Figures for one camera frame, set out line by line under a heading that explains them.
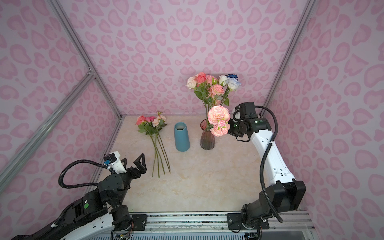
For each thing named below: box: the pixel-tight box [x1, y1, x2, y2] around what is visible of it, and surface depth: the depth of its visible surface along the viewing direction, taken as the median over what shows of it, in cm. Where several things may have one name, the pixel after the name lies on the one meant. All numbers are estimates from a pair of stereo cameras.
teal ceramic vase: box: [174, 122, 191, 152], surface depth 92 cm
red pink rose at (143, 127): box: [135, 115, 160, 178], surface depth 109 cm
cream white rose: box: [185, 76, 197, 90], surface depth 84 cm
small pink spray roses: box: [207, 84, 231, 137], surface depth 55 cm
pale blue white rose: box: [220, 77, 242, 106], surface depth 75 cm
